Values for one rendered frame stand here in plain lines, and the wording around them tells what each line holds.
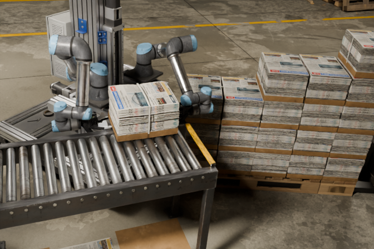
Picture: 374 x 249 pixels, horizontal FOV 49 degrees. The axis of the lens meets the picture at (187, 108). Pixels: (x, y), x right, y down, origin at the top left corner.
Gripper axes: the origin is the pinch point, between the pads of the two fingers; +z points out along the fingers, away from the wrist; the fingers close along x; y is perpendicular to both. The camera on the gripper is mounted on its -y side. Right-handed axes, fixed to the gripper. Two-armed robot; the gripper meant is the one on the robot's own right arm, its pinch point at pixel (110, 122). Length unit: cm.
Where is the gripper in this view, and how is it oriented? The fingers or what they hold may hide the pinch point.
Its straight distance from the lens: 266.8
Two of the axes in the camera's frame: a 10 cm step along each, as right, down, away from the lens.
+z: 9.4, -1.1, 3.3
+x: -3.4, -5.0, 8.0
